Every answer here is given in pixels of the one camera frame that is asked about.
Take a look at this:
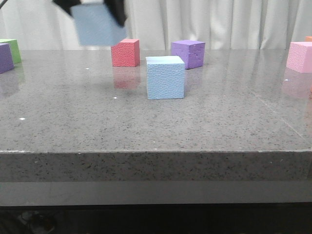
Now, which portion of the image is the red foam block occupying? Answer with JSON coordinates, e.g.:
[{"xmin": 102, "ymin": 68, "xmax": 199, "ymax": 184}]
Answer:
[{"xmin": 111, "ymin": 39, "xmax": 140, "ymax": 67}]

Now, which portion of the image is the orange foam block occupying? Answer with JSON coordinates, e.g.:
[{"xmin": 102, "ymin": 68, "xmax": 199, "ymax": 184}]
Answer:
[{"xmin": 305, "ymin": 36, "xmax": 312, "ymax": 42}]

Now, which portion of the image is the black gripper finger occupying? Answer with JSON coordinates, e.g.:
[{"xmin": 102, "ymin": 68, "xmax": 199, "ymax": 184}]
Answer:
[
  {"xmin": 52, "ymin": 0, "xmax": 81, "ymax": 16},
  {"xmin": 103, "ymin": 0, "xmax": 127, "ymax": 26}
]

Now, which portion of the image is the light blue foam block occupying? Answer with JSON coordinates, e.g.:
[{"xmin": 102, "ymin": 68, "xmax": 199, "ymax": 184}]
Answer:
[
  {"xmin": 71, "ymin": 2, "xmax": 127, "ymax": 46},
  {"xmin": 146, "ymin": 56, "xmax": 185, "ymax": 100}
]

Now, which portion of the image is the white pleated curtain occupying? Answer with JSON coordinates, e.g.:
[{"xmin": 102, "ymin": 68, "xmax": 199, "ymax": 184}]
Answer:
[{"xmin": 0, "ymin": 0, "xmax": 312, "ymax": 50}]

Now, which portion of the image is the green foam block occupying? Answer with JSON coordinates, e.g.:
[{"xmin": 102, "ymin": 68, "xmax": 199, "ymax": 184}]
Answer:
[{"xmin": 0, "ymin": 39, "xmax": 21, "ymax": 64}]

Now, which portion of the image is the dark purple foam block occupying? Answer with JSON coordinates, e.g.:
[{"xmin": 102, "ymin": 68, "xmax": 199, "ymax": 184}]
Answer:
[{"xmin": 0, "ymin": 43, "xmax": 14, "ymax": 74}]

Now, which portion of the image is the pink foam block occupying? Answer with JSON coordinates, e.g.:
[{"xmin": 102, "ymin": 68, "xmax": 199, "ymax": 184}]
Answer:
[{"xmin": 286, "ymin": 41, "xmax": 312, "ymax": 73}]

